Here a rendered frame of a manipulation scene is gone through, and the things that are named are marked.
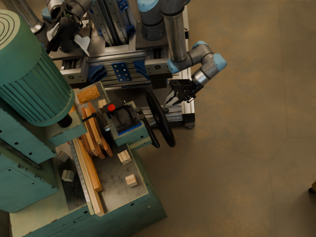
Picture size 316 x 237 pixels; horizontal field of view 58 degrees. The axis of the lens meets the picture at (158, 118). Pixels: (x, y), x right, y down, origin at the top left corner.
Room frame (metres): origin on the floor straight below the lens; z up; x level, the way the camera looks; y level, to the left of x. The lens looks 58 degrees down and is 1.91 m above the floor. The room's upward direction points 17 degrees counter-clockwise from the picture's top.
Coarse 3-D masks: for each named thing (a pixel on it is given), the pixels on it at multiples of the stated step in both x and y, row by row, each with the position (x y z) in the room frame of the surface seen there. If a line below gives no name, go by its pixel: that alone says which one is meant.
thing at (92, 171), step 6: (72, 108) 0.78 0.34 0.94; (78, 138) 0.62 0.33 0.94; (84, 150) 0.56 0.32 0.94; (84, 156) 0.53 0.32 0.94; (90, 156) 0.54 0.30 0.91; (90, 162) 0.50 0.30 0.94; (90, 168) 0.47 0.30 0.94; (90, 174) 0.45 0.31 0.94; (96, 174) 0.45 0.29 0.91; (96, 180) 0.42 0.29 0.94; (96, 186) 0.40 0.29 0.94
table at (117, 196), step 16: (80, 112) 0.77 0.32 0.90; (96, 112) 0.75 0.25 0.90; (112, 144) 0.57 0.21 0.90; (144, 144) 0.54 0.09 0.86; (96, 160) 0.52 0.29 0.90; (112, 160) 0.50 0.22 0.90; (112, 176) 0.43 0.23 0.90; (112, 192) 0.37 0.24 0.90; (128, 192) 0.35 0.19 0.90; (144, 192) 0.33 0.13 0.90; (112, 208) 0.31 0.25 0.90
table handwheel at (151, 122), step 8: (152, 96) 0.70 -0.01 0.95; (152, 104) 0.67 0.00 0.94; (152, 112) 0.77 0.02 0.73; (160, 112) 0.62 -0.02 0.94; (152, 120) 0.66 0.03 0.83; (160, 120) 0.60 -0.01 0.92; (160, 128) 0.69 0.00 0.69; (168, 128) 0.56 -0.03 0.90; (168, 136) 0.54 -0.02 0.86; (168, 144) 0.57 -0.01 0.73
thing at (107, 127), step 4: (96, 120) 0.64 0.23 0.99; (100, 120) 0.63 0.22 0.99; (100, 124) 0.62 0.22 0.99; (112, 124) 0.62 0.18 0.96; (100, 128) 0.60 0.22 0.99; (104, 128) 0.61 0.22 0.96; (108, 128) 0.61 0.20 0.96; (104, 132) 0.58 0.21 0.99; (104, 136) 0.57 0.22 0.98; (108, 136) 0.58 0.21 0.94; (108, 140) 0.57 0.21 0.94
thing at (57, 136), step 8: (72, 112) 0.65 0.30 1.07; (72, 120) 0.62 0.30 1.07; (80, 120) 0.61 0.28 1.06; (48, 128) 0.62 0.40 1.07; (56, 128) 0.61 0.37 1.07; (64, 128) 0.59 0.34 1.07; (72, 128) 0.59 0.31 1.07; (80, 128) 0.59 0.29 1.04; (48, 136) 0.58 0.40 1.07; (56, 136) 0.58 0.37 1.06; (64, 136) 0.58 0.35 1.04; (72, 136) 0.58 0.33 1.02; (56, 144) 0.57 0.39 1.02
